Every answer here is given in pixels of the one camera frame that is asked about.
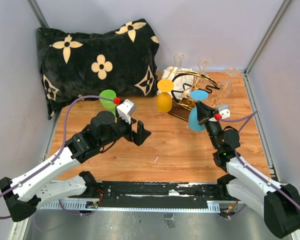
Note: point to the yellow plastic goblet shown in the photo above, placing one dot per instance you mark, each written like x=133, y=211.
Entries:
x=164, y=100

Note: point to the gold and black wine glass rack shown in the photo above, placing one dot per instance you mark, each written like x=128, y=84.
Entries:
x=191, y=86

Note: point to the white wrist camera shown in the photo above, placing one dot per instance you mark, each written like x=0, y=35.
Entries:
x=222, y=111
x=125, y=110

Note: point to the tall clear champagne flute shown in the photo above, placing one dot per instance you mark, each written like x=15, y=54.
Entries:
x=226, y=86

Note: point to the folded cream cloth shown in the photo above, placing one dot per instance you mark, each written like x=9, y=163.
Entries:
x=169, y=73

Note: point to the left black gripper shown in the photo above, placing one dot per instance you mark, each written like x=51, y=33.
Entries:
x=142, y=134

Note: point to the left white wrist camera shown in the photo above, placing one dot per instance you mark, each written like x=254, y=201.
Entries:
x=125, y=110

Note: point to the brown tinted clear goblet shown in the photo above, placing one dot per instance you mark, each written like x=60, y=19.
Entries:
x=178, y=63

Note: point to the black floral plush pillow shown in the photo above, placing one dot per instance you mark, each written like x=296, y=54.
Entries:
x=79, y=64

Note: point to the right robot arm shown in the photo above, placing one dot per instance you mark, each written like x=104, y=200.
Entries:
x=277, y=203

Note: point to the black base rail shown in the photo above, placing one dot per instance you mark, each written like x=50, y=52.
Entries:
x=155, y=196

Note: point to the blue plastic goblet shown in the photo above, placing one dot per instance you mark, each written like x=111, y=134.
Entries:
x=196, y=95

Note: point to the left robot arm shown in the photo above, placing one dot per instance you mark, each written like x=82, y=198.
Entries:
x=23, y=195

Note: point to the short clear wine glass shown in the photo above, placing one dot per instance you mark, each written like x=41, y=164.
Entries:
x=202, y=65

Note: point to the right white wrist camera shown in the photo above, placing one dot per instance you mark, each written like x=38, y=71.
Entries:
x=222, y=111

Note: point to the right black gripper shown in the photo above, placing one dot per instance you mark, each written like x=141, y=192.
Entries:
x=204, y=111

